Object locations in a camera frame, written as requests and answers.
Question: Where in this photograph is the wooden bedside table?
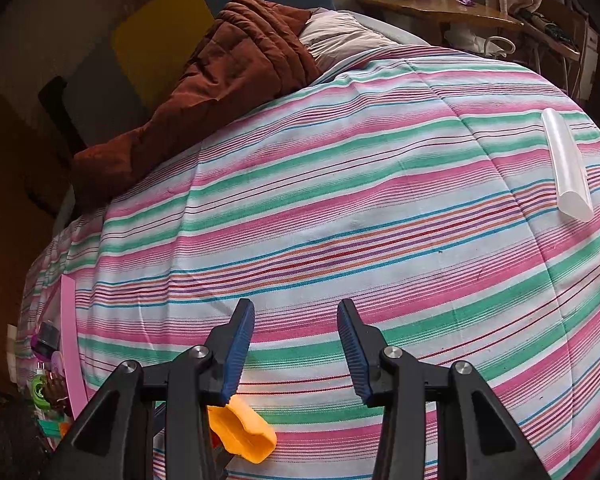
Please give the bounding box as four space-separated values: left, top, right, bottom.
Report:
356 0 523 28

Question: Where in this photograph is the brown quilt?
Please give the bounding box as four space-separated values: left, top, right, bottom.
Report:
71 0 321 213

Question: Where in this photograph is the black rolled mat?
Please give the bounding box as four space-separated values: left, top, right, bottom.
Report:
37 76 86 156

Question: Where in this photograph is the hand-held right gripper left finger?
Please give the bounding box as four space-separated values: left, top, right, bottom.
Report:
40 298 256 480

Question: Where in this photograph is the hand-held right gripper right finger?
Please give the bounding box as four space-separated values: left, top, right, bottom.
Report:
336 299 551 480

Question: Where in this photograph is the pale pink pillow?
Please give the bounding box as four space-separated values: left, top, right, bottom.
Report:
297 9 398 68

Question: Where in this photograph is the white cable loop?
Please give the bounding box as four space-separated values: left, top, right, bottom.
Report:
482 36 516 58

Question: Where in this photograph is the clear plastic tube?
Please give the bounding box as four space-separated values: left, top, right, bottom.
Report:
541 107 593 222

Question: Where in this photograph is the lime green round toy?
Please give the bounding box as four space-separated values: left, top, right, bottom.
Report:
29 374 53 408

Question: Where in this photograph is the white tray with pink rim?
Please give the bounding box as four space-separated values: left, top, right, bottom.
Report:
7 277 88 441

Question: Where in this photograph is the brown hair claw clip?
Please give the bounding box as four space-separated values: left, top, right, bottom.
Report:
45 377 71 408

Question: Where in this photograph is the wooden wardrobe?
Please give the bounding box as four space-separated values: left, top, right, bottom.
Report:
0 70 71 391

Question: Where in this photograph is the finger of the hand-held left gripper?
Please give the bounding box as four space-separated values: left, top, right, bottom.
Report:
213 440 243 480

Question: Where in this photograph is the wooden side shelf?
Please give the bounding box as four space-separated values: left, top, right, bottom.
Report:
515 0 581 61

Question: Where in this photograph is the orange plastic scoop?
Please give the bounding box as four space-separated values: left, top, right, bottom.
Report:
207 394 277 463

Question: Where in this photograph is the white plastic bag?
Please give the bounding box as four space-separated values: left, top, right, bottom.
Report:
442 27 491 53

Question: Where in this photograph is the grey yellow blue headboard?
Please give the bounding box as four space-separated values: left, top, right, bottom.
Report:
62 0 336 146

